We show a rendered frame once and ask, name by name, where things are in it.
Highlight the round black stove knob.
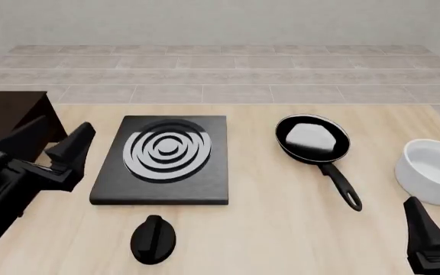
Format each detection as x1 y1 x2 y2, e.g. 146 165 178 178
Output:
130 215 177 266

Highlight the flat black stove plate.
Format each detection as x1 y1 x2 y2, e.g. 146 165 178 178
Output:
89 115 230 206

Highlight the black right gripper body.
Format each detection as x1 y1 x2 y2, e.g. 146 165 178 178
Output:
406 247 440 275

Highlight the white ceramic bowl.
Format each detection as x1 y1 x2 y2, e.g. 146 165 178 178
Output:
393 138 440 206

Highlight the dark wooden cabinet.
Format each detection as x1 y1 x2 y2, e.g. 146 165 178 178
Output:
0 90 69 162

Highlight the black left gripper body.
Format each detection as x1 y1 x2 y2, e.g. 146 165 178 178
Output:
2 158 77 193

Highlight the black frying pan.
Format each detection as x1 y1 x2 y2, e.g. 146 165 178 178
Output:
275 113 364 213

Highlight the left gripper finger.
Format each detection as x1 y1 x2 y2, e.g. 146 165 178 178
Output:
45 121 97 189
0 115 50 157

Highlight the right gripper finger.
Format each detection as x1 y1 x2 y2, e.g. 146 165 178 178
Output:
403 196 440 254

